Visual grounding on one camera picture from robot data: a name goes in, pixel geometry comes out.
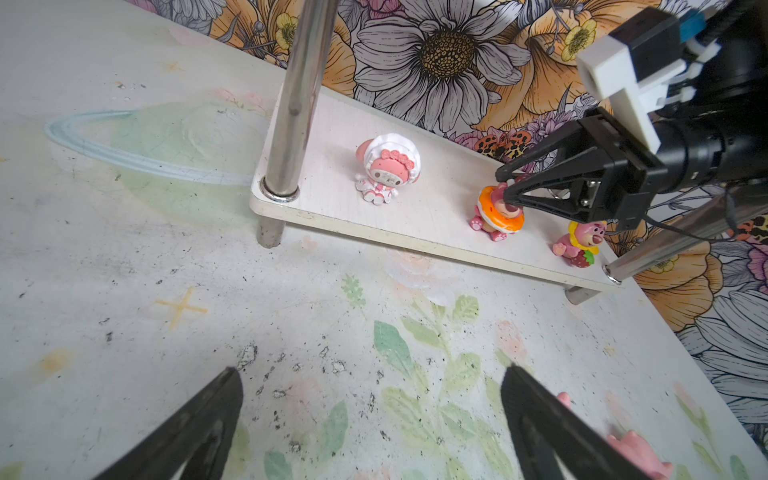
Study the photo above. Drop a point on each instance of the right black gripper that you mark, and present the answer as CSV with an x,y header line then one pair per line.
x,y
599,171

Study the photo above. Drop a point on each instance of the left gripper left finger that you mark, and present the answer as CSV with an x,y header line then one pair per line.
x,y
194,442

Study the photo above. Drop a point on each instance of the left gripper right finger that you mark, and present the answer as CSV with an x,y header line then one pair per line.
x,y
547,436

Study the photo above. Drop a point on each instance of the pink bear yellow flower toy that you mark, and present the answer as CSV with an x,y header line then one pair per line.
x,y
579,247

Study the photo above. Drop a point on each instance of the pink bear orange donut toy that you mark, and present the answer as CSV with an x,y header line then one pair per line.
x,y
494,216

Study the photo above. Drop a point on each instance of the white hooded pink doll toy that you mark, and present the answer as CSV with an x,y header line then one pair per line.
x,y
390,161

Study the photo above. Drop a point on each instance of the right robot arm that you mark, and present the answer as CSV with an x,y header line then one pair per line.
x,y
687,107

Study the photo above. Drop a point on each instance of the white two-tier shelf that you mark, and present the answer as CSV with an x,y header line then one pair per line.
x,y
309,157

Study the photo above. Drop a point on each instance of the pink pig toy upper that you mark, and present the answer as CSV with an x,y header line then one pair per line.
x,y
565,399

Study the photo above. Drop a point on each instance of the pink pig toy left pair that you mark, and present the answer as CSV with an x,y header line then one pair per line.
x,y
639,452

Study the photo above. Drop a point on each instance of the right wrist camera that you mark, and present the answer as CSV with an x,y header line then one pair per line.
x,y
647,63

